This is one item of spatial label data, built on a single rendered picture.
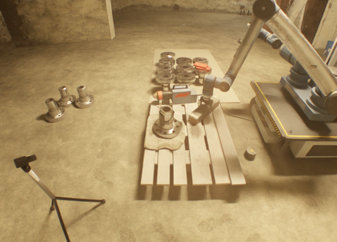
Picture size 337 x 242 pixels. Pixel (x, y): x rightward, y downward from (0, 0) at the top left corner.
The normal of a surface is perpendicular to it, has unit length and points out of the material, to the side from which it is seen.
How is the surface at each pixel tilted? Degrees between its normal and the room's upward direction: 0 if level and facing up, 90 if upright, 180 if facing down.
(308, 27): 90
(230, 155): 0
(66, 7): 90
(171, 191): 0
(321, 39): 90
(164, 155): 0
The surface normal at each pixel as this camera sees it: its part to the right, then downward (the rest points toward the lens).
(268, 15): -0.41, 0.64
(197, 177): 0.00, -0.77
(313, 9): 0.00, 0.63
